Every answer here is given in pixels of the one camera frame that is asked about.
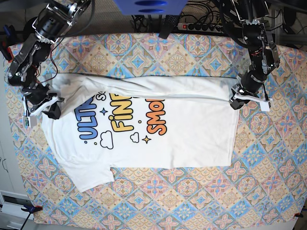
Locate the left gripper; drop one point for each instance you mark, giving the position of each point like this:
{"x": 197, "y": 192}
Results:
{"x": 248, "y": 84}

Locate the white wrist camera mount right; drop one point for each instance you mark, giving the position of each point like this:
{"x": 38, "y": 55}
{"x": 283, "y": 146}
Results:
{"x": 30, "y": 119}

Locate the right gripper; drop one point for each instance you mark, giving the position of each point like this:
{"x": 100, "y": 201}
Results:
{"x": 40, "y": 94}

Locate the black remote-like device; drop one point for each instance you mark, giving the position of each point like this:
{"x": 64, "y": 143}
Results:
{"x": 169, "y": 24}

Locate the orange black clamp left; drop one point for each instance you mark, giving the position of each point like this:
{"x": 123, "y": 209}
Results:
{"x": 31, "y": 209}

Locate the orange black clamp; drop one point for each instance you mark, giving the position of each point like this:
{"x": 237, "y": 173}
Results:
{"x": 31, "y": 209}
{"x": 299, "y": 215}

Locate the blue plastic box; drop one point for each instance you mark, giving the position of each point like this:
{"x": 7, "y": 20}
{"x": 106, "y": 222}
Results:
{"x": 147, "y": 7}

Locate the black power strip red switch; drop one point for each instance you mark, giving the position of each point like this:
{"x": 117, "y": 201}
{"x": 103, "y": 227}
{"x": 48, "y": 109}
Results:
{"x": 200, "y": 27}

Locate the orange black clamp right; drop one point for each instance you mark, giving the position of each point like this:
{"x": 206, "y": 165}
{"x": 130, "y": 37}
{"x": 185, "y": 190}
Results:
{"x": 299, "y": 215}

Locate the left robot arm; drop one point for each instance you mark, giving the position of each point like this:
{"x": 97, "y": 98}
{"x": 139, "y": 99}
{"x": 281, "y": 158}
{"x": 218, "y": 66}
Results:
{"x": 262, "y": 51}

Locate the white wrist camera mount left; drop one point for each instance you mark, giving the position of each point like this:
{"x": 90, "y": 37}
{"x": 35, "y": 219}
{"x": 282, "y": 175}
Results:
{"x": 265, "y": 104}

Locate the colourful patterned tablecloth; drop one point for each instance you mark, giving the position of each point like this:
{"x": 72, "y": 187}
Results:
{"x": 265, "y": 185}

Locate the red blue clamp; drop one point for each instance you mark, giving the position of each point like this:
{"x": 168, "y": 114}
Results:
{"x": 6, "y": 43}

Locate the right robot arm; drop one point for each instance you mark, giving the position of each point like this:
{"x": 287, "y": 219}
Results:
{"x": 52, "y": 24}

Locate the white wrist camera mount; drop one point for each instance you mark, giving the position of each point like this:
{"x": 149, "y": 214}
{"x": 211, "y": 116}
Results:
{"x": 265, "y": 104}
{"x": 30, "y": 119}

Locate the white printed T-shirt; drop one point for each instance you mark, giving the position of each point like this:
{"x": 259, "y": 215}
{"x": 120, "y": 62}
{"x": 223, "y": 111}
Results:
{"x": 148, "y": 122}

